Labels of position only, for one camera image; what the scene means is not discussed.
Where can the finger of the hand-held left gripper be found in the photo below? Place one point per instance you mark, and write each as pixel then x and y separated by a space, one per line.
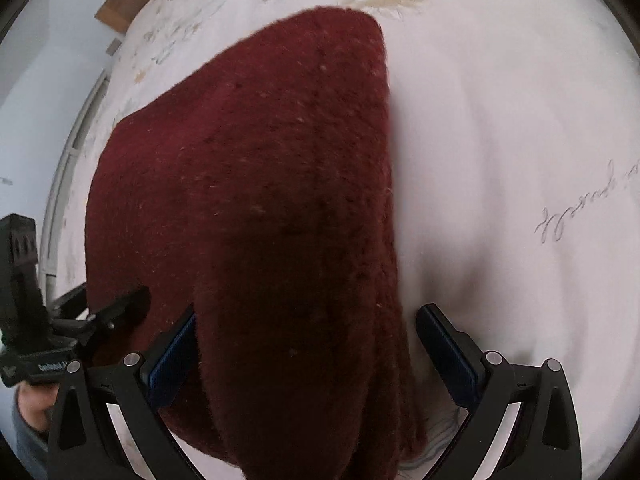
pixel 125 310
pixel 70 302

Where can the maroon knit sweater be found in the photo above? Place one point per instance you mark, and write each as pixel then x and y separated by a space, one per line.
pixel 275 185

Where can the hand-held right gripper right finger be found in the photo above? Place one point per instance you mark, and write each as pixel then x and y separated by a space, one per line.
pixel 450 355

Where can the white panelled door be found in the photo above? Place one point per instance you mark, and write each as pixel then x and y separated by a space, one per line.
pixel 50 240

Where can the wall socket plate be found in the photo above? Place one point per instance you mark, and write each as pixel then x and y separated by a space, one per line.
pixel 114 46

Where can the floral white bed sheet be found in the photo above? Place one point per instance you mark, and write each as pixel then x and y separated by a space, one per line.
pixel 500 135

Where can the person's left forearm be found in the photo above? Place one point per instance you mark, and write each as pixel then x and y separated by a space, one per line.
pixel 30 412

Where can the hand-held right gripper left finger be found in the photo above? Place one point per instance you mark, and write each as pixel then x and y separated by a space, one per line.
pixel 170 360

